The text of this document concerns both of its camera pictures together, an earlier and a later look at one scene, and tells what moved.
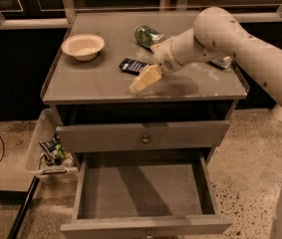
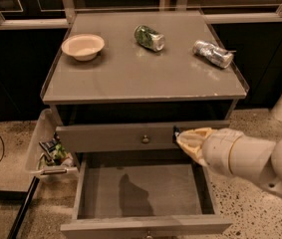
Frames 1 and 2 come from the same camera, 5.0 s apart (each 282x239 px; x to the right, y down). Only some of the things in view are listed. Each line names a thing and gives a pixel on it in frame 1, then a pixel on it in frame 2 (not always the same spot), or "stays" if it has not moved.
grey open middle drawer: (144, 193) stays
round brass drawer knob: (145, 139) stays
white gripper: (163, 56) → (218, 149)
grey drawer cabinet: (142, 136) stays
